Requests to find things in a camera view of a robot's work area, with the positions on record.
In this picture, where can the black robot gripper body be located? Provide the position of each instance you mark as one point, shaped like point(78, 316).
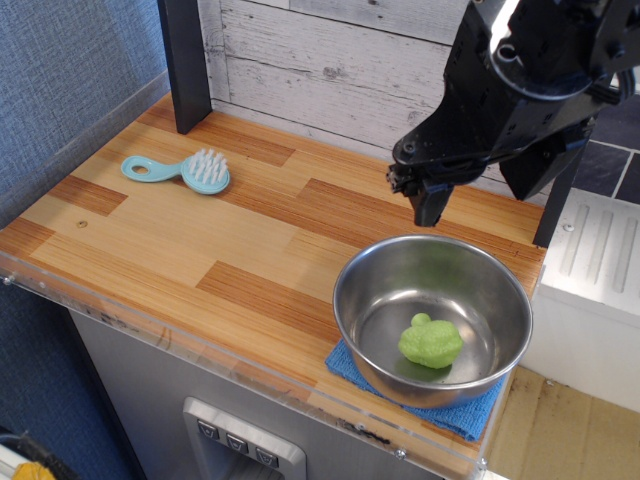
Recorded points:
point(518, 73)

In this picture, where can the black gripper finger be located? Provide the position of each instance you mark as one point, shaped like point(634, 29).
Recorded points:
point(530, 171)
point(429, 202)

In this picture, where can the green toy broccoli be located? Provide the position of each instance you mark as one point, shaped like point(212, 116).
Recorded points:
point(430, 343)

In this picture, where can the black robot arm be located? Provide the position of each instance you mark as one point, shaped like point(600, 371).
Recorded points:
point(619, 51)

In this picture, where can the stainless steel pot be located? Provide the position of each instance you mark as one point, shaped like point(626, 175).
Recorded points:
point(383, 286)

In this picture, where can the white ribbed box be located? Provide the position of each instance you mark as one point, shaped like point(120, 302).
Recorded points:
point(586, 301)

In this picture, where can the blue cloth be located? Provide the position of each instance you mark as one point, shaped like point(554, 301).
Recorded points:
point(467, 420)

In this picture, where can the light blue toy brush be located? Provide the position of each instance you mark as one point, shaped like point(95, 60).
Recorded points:
point(206, 172)

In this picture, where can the grey cabinet with buttons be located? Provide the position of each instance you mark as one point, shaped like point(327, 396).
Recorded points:
point(148, 388)

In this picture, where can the yellow black object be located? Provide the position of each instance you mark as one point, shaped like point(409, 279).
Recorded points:
point(24, 458)

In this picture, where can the black left frame post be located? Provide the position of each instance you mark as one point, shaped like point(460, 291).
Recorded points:
point(186, 63)

